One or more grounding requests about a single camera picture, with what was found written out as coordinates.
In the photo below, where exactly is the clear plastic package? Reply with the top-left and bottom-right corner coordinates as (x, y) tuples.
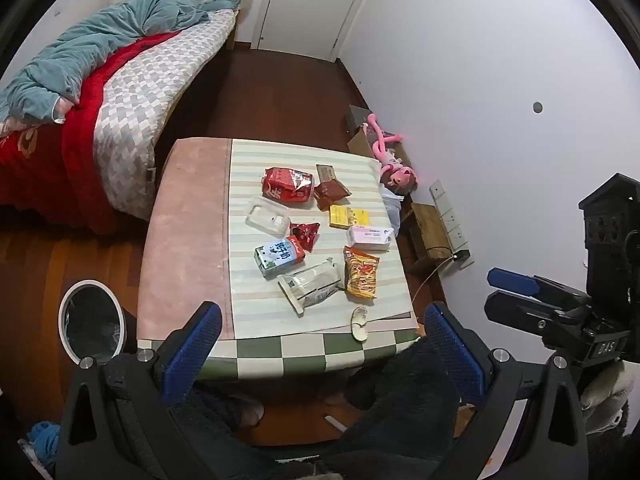
(277, 257), (343, 316)

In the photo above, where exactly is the red blanket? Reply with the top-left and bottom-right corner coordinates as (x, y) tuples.
(0, 30), (181, 236)

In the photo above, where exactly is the person's right leg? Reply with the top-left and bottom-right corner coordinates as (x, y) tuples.
(320, 335), (463, 480)

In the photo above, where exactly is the cardboard box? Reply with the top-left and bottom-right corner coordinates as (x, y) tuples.
(345, 105), (416, 171)

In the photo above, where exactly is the brown snack packet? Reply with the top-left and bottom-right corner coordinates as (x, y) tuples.
(313, 180), (352, 212)

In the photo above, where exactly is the person's left leg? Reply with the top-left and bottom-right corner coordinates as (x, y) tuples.
(167, 385), (263, 436)

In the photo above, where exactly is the teal blanket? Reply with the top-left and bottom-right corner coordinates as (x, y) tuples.
(0, 0), (241, 126)

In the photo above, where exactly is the orange snack packet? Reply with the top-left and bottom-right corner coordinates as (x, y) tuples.
(342, 246), (381, 301)

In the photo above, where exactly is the patterned white rug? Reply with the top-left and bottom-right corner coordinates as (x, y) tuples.
(135, 137), (421, 381)

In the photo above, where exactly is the striped table mat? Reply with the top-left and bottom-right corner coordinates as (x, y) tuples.
(222, 140), (416, 341)

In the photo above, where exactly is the white plastic bag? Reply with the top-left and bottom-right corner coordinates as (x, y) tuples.
(380, 182), (403, 236)

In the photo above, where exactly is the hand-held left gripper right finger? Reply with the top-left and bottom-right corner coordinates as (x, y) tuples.
(422, 301), (588, 480)

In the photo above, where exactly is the white door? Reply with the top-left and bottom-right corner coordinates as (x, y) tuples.
(252, 0), (376, 63)

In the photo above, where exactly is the small red snack packet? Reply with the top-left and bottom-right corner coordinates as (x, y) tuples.
(289, 221), (321, 253)

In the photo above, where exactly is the pale slipper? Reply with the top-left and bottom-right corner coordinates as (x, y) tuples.
(240, 402), (265, 427)

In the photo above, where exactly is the wooden stool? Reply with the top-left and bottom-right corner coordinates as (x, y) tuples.
(407, 202), (458, 263)

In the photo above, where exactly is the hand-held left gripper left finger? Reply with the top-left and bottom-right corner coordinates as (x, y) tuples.
(55, 301), (236, 480)

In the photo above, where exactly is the white pink box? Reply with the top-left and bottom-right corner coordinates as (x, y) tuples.
(346, 225), (392, 252)

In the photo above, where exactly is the yellow box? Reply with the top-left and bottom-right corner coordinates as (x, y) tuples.
(328, 205), (371, 229)

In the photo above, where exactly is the thin pale cable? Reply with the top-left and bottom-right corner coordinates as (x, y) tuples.
(410, 255), (458, 311)

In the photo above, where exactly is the blue white milk carton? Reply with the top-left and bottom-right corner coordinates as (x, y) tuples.
(253, 236), (307, 279)

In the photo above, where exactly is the pink table mat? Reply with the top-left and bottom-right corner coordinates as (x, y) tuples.
(137, 138), (236, 341)

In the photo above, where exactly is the white round trash bin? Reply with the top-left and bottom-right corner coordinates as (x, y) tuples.
(58, 280), (138, 363)

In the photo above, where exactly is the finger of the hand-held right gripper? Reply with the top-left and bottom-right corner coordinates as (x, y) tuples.
(483, 290), (591, 342)
(487, 267), (592, 308)

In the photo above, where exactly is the checkered grey pillow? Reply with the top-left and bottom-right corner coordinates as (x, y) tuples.
(92, 10), (236, 221)

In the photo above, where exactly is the clear plastic tray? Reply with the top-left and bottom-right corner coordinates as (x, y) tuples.
(244, 196), (292, 235)

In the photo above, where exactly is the person's leg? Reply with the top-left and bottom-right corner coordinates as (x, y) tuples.
(167, 385), (263, 436)
(320, 335), (463, 480)

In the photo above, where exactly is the pink plush toy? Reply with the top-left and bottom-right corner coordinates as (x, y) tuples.
(366, 114), (418, 193)

